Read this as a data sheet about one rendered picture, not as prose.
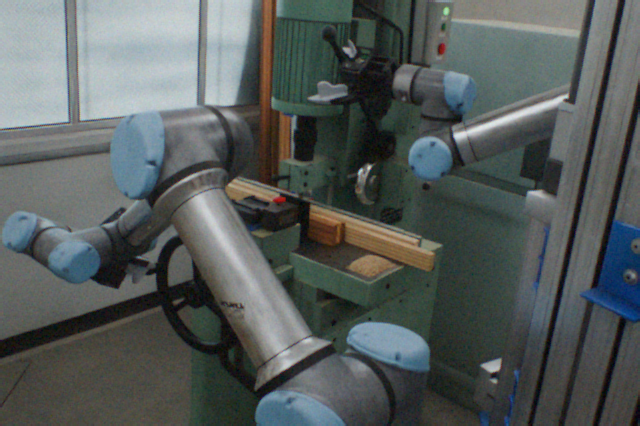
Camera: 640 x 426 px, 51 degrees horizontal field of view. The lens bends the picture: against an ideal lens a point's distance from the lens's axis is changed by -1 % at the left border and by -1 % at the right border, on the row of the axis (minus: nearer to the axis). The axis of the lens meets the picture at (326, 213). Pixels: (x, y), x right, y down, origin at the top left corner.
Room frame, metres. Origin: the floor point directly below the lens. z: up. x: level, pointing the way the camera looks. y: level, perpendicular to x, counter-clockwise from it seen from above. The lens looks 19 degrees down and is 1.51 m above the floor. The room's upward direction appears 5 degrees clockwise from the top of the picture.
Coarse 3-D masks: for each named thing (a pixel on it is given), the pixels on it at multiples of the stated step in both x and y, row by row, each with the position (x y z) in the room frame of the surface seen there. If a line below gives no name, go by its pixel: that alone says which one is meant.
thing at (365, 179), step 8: (376, 160) 1.68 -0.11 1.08; (360, 168) 1.65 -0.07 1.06; (368, 168) 1.65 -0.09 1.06; (376, 168) 1.68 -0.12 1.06; (360, 176) 1.64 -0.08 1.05; (368, 176) 1.65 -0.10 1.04; (376, 176) 1.68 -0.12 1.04; (360, 184) 1.63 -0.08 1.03; (368, 184) 1.66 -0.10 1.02; (376, 184) 1.68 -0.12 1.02; (360, 192) 1.63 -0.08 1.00; (368, 192) 1.66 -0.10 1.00; (376, 192) 1.69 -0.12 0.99; (360, 200) 1.65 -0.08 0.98; (368, 200) 1.66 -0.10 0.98
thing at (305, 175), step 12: (324, 156) 1.71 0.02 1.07; (288, 168) 1.62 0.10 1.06; (300, 168) 1.59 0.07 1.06; (312, 168) 1.63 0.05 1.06; (324, 168) 1.67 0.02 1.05; (288, 180) 1.61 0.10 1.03; (300, 180) 1.59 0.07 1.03; (312, 180) 1.63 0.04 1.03; (324, 180) 1.67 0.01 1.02; (300, 192) 1.60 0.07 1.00
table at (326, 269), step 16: (304, 240) 1.54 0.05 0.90; (288, 256) 1.46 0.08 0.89; (304, 256) 1.44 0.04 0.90; (320, 256) 1.44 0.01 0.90; (336, 256) 1.45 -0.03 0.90; (352, 256) 1.46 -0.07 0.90; (384, 256) 1.48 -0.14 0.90; (288, 272) 1.43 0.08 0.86; (304, 272) 1.43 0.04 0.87; (320, 272) 1.40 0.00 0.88; (336, 272) 1.37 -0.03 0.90; (352, 272) 1.37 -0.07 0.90; (384, 272) 1.39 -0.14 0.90; (400, 272) 1.42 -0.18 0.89; (416, 272) 1.48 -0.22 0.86; (336, 288) 1.37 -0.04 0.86; (352, 288) 1.35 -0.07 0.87; (368, 288) 1.32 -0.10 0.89; (384, 288) 1.37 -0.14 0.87; (400, 288) 1.43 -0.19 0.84; (368, 304) 1.32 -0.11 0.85
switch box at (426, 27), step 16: (416, 0) 1.80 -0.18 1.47; (432, 0) 1.78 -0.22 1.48; (416, 16) 1.80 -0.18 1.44; (432, 16) 1.77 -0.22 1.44; (448, 16) 1.83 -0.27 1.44; (416, 32) 1.80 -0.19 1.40; (432, 32) 1.77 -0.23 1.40; (448, 32) 1.84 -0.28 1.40; (416, 48) 1.79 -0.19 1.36; (432, 48) 1.78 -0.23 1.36
